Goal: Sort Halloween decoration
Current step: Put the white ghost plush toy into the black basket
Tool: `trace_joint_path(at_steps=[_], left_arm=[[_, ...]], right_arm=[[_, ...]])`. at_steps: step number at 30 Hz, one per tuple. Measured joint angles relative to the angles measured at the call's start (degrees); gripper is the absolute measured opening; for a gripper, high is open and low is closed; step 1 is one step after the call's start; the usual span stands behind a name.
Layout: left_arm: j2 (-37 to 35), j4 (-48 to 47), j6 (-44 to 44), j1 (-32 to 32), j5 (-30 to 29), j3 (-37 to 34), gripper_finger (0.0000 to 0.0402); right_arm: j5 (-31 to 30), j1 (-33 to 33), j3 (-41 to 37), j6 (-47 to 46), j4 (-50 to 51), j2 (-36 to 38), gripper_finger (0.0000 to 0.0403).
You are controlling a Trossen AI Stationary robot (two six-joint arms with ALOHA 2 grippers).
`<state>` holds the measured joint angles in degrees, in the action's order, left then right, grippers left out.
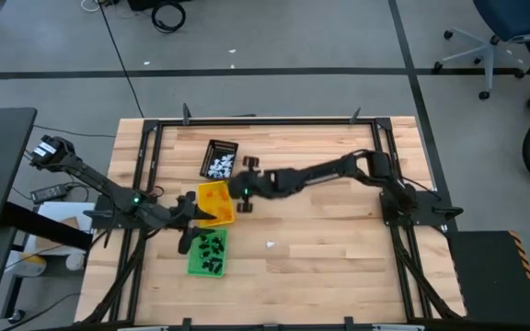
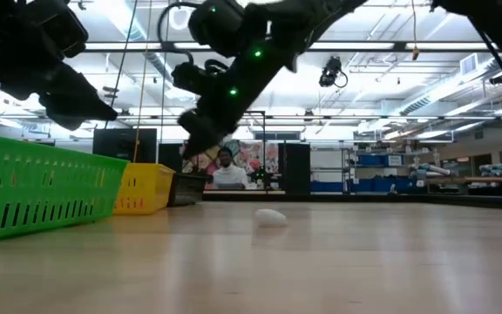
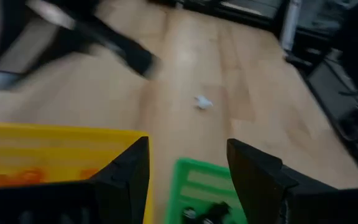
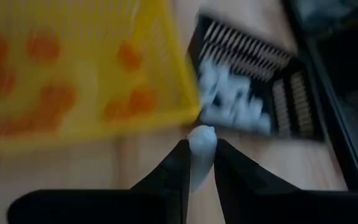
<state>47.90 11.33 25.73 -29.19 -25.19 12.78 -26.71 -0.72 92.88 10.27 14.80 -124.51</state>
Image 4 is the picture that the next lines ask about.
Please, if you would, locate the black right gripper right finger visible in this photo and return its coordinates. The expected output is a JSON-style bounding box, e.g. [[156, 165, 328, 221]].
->
[[213, 138, 358, 224]]

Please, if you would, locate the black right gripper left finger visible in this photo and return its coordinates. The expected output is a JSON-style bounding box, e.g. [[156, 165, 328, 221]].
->
[[7, 139, 193, 224]]

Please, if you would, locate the white ghost decoration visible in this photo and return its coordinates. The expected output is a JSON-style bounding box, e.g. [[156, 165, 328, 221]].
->
[[244, 99, 272, 135], [186, 124, 219, 194], [225, 73, 254, 105], [198, 60, 228, 96], [201, 101, 232, 125]]

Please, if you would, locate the black plastic basket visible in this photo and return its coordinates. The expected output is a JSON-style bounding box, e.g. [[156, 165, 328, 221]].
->
[[186, 13, 326, 143]]

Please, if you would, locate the yellow plastic basket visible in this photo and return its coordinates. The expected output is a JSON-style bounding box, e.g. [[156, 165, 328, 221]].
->
[[0, 0, 203, 158]]

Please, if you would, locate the black aluminium table frame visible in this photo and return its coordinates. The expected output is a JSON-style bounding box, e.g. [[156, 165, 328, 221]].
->
[[283, 0, 358, 193]]

